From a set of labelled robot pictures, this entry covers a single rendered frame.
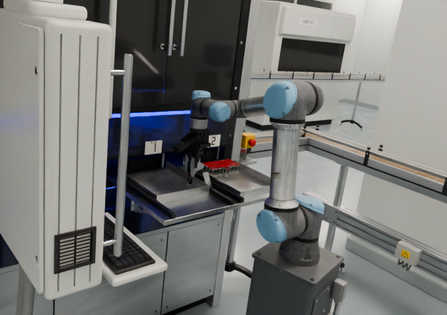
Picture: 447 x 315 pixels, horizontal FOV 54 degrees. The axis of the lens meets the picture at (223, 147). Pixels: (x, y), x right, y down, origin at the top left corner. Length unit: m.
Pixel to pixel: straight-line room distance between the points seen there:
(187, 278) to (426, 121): 1.82
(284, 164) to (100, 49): 0.67
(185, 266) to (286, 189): 1.06
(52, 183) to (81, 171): 0.08
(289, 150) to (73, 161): 0.66
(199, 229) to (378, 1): 9.32
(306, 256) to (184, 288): 0.98
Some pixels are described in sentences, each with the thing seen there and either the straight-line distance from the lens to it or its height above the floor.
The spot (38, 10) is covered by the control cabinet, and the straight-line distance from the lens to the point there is 1.21.
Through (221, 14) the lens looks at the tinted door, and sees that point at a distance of 2.06.
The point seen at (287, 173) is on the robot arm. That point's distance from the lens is 1.43.
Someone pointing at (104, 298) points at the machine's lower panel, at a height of 0.31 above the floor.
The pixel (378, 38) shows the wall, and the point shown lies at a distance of 10.94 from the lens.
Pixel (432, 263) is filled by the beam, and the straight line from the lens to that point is 2.62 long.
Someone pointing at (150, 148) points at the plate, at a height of 1.02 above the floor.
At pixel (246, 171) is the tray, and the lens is 2.17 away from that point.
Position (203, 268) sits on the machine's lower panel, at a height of 0.29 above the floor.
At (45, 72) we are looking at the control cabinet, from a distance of 1.12.
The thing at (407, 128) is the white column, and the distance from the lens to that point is 3.19.
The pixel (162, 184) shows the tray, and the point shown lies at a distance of 1.92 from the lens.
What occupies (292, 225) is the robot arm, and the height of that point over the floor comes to 0.97.
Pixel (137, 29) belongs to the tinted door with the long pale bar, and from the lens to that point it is 1.82.
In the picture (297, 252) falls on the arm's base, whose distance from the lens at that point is 1.61.
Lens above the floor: 1.59
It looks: 16 degrees down
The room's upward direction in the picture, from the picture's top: 7 degrees clockwise
